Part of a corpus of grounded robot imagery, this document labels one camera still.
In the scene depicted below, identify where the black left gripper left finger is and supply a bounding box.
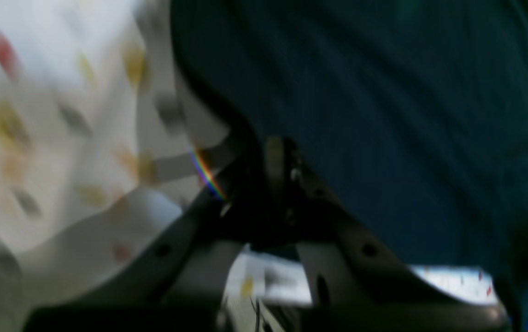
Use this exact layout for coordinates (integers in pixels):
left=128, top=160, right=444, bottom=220
left=23, top=153, right=255, bottom=332

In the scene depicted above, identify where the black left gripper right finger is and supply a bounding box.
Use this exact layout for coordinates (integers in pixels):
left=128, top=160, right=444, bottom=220
left=264, top=136, right=511, bottom=332

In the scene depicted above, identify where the black t-shirt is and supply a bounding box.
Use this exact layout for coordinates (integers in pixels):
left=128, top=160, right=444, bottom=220
left=170, top=0, right=528, bottom=324

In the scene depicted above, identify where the terrazzo pattern table cloth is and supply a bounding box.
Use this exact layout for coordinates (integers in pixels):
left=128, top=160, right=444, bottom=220
left=0, top=0, right=528, bottom=332

